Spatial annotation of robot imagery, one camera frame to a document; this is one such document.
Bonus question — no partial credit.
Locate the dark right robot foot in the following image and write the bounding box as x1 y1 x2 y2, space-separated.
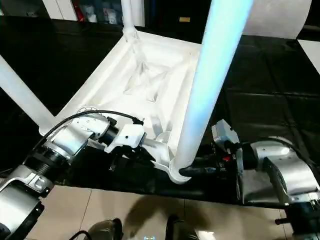
166 214 201 240

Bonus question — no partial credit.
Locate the black cabinet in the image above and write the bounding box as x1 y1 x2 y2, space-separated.
143 0 211 43

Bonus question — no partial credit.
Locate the white glass-door cabinet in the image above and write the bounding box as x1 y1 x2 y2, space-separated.
42 0 146 27

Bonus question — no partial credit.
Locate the white plastic table leg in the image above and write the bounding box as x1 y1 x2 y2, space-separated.
0 53 58 136
174 0 255 172
121 0 139 35

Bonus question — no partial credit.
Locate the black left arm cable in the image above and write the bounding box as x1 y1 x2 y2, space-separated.
32 109 146 153

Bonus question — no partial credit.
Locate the grey cushion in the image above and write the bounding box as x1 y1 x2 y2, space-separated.
241 0 312 40

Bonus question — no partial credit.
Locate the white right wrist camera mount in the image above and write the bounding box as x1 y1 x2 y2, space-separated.
211 119 245 176

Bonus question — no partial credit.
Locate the dark robot foot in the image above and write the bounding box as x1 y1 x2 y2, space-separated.
166 214 201 240
69 217 123 240

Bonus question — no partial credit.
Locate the black table mat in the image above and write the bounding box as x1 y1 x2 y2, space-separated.
0 14 320 208

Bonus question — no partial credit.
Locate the white flat board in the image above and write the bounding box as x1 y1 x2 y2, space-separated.
297 38 320 73

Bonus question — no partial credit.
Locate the dark left robot foot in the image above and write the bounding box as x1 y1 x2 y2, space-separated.
69 217 123 240

